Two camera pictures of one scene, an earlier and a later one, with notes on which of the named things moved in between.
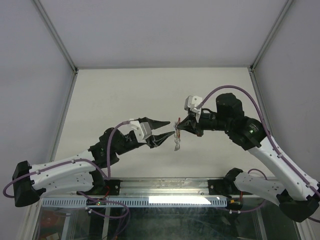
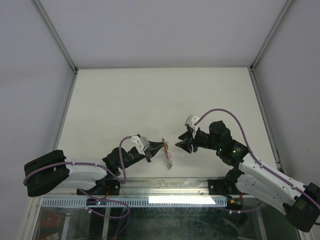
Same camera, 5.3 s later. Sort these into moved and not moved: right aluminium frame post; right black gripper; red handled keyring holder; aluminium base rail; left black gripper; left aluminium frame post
Moved: red handled keyring holder; right black gripper; left black gripper
Not moved: right aluminium frame post; aluminium base rail; left aluminium frame post
